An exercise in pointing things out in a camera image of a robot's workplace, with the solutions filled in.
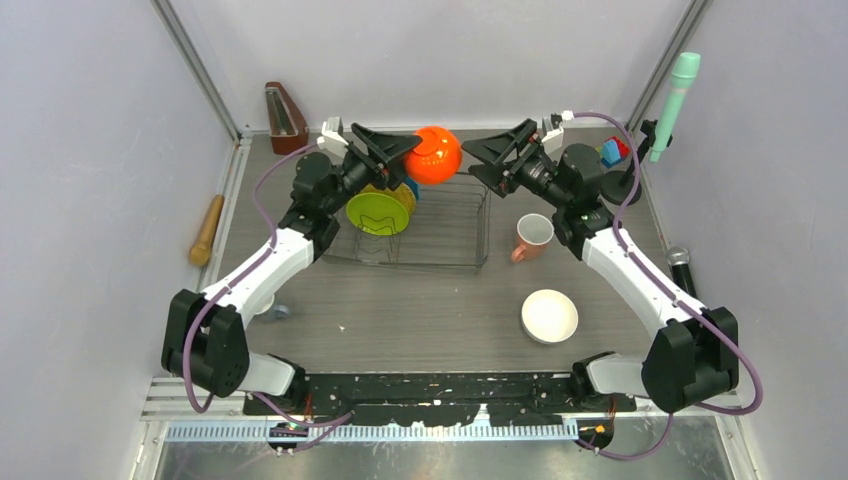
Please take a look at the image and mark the lime green plate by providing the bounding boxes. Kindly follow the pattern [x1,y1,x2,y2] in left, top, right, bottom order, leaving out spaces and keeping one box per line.
[345,192,410,236]

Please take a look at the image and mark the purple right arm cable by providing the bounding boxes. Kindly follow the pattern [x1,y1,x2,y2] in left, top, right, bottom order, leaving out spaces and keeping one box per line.
[563,111,764,462]

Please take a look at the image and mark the black microphone stand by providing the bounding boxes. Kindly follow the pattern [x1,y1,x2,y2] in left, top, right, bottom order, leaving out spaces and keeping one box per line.
[600,120,657,205]

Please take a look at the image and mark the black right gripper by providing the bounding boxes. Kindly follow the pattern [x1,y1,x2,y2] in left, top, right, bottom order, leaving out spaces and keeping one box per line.
[461,120,570,211]

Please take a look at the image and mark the white bowl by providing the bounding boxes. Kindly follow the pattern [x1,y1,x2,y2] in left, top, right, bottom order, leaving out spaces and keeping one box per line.
[520,289,579,344]

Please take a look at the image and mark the black handheld microphone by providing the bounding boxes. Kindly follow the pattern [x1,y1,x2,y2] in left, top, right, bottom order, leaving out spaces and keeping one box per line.
[666,246,697,298]

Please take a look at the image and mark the colourful toy blocks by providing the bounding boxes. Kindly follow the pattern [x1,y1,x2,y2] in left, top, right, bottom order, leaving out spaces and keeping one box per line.
[597,136,631,169]

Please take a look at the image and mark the blue polka dot plate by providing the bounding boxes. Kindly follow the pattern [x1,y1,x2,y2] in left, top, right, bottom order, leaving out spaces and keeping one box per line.
[403,177,420,201]

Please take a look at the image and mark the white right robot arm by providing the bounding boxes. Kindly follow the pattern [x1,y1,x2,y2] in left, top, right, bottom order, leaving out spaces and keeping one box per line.
[461,119,739,413]

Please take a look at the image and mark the orange bowl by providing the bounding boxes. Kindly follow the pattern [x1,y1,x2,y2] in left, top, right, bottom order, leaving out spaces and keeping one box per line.
[404,126,462,185]

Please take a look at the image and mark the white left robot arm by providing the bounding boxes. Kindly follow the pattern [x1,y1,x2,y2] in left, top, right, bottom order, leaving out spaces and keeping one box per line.
[161,123,423,414]

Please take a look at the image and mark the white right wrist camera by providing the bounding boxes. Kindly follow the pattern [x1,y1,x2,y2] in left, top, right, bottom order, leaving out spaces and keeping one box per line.
[540,110,574,155]

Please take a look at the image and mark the brown metronome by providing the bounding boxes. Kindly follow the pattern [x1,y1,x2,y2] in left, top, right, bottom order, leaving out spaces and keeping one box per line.
[264,81,309,155]

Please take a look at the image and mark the pink mug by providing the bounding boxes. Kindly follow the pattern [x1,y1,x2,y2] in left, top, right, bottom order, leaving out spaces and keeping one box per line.
[511,213,555,263]

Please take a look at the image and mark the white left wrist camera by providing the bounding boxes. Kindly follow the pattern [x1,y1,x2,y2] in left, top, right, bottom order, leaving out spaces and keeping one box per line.
[316,117,349,158]

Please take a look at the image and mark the black wire dish rack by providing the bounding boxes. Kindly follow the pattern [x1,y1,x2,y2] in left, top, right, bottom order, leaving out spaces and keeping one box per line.
[323,172,490,271]

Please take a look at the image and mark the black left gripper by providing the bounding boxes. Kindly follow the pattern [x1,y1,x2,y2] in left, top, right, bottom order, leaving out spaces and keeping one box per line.
[323,125,421,216]

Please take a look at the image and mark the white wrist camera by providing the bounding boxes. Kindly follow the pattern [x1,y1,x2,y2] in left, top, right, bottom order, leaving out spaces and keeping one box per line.
[540,110,574,155]
[316,117,349,158]

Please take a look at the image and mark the wooden rolling pin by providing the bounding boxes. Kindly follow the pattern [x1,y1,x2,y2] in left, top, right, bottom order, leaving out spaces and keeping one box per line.
[188,195,225,267]

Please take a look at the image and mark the grey blue mug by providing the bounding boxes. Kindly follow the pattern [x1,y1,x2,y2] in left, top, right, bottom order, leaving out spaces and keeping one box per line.
[254,296,291,321]

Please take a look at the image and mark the yellow woven pattern plate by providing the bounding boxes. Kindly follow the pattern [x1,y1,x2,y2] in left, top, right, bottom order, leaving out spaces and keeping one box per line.
[362,184,418,215]

